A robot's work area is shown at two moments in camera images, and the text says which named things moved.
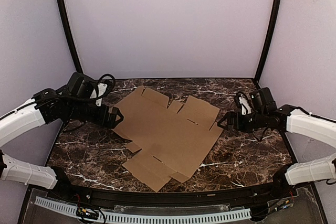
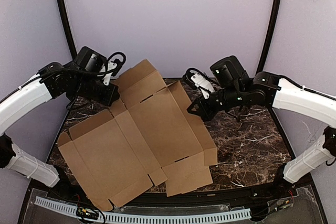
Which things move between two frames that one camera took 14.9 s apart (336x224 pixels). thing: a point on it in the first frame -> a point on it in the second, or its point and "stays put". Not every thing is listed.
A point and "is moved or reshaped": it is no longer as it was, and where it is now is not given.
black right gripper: (230, 121) -> (203, 108)
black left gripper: (112, 116) -> (111, 95)
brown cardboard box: (172, 140) is moved or reshaped
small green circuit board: (84, 212) stays put
